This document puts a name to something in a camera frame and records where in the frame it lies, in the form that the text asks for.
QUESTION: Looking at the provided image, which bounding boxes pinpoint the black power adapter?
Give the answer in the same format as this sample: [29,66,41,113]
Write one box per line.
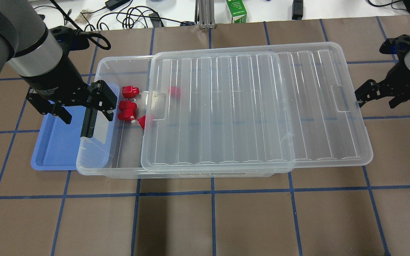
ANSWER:
[105,0,131,10]

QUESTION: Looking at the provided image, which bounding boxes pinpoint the red block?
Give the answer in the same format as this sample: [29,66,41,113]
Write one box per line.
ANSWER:
[169,86,181,99]
[117,100,138,122]
[137,114,155,130]
[121,86,140,99]

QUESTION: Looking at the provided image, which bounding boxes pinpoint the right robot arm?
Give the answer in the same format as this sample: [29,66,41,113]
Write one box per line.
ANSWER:
[355,34,410,108]

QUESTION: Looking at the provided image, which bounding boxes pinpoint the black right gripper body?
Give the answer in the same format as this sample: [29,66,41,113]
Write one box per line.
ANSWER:
[379,34,410,97]

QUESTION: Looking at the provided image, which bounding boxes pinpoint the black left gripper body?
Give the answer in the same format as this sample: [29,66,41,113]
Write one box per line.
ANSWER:
[26,64,100,109]

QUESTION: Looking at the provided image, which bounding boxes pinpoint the red block in box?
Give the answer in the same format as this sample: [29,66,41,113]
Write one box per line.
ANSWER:
[117,100,138,122]
[121,86,140,99]
[169,86,181,99]

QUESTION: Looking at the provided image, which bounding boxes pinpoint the green white carton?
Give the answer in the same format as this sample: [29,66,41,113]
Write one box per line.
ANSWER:
[225,0,248,24]

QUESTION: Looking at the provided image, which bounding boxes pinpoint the clear plastic box lid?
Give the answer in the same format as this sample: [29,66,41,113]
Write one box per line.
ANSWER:
[141,42,374,173]

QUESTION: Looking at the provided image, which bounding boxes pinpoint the clear plastic storage box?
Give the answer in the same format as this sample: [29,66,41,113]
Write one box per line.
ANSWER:
[76,55,291,179]

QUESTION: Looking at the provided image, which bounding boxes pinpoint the aluminium frame post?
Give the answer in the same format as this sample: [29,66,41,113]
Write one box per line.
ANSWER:
[195,0,216,30]

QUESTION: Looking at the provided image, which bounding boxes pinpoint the blue plastic tray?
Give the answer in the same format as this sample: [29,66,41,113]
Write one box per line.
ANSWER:
[31,94,120,171]

